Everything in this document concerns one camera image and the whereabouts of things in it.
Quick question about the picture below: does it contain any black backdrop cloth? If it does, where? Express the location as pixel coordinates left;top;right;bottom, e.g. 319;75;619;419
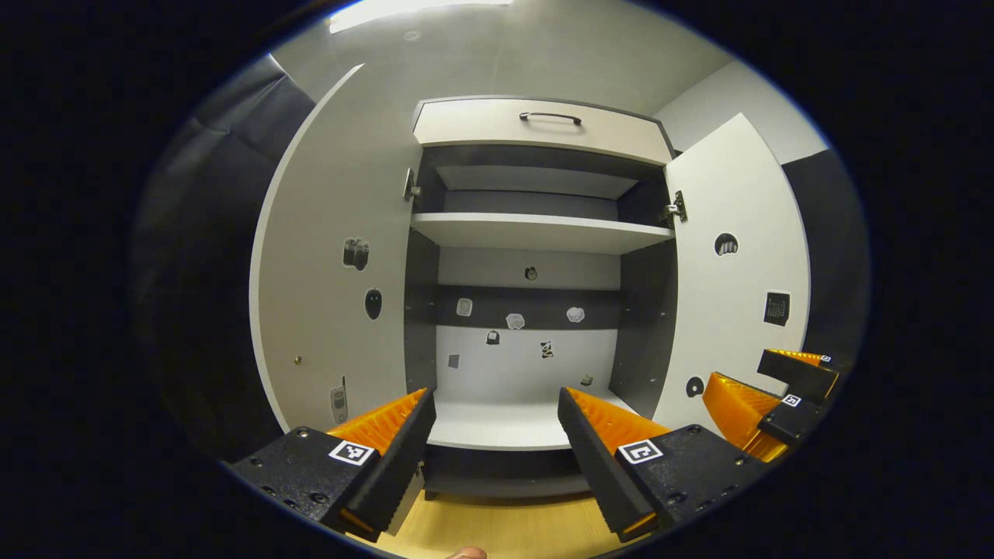
132;54;315;467
780;148;871;366

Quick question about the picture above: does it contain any white cabinet door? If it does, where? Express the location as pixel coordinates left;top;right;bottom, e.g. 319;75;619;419
651;114;812;436
248;64;424;436

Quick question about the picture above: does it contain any white cabinet shelf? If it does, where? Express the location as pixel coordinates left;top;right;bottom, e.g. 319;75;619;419
410;211;675;255

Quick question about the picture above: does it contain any white cabinet drawer front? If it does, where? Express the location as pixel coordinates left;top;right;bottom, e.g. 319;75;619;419
412;97;675;166

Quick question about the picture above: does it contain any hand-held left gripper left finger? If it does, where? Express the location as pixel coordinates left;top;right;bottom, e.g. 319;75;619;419
221;388;437;544

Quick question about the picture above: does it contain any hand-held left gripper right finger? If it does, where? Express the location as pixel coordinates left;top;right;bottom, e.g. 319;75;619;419
556;387;766;544

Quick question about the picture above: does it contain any white double-door shoe cabinet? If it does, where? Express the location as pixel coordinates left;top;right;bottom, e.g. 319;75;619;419
402;95;688;499

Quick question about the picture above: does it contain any ceiling light strip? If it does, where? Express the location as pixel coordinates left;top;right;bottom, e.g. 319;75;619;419
328;0;513;36

